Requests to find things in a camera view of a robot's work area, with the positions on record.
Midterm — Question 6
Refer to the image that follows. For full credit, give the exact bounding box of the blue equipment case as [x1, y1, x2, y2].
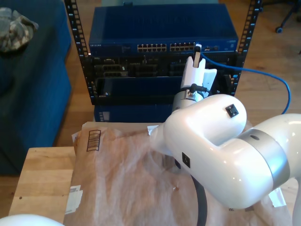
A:
[93, 103, 174, 123]

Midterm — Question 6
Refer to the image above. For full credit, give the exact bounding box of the black rack shelf tray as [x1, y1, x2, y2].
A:
[91, 75, 236, 105]

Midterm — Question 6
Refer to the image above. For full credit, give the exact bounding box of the black perforated rack post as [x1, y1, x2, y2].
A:
[231, 0, 263, 103]
[64, 0, 96, 105]

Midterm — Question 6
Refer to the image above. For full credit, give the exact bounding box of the brown paper mailer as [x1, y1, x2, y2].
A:
[63, 121, 294, 226]

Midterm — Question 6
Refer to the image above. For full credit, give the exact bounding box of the short white tape piece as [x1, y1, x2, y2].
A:
[268, 188, 287, 208]

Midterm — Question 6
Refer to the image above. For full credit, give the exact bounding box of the black rack server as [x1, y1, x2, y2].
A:
[91, 54, 238, 78]

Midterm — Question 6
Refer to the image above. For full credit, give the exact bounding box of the blue network cable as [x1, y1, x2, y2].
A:
[195, 42, 292, 115]

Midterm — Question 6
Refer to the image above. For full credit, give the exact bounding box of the blue sofa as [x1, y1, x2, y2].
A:
[0, 0, 72, 177]

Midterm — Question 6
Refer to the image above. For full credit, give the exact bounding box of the black camera cable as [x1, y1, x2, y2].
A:
[190, 83, 211, 94]

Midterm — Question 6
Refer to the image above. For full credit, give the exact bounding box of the office chair base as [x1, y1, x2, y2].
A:
[262, 0, 301, 33]

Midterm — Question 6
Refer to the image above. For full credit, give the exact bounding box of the blue network switch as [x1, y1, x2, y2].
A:
[88, 4, 239, 57]

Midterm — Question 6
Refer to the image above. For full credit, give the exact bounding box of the white paper label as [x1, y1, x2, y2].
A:
[64, 185, 83, 215]

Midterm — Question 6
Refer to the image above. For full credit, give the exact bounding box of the camouflage cloth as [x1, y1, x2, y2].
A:
[0, 7, 40, 53]

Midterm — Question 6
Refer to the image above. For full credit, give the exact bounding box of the long white tape strip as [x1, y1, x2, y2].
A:
[147, 124, 163, 137]

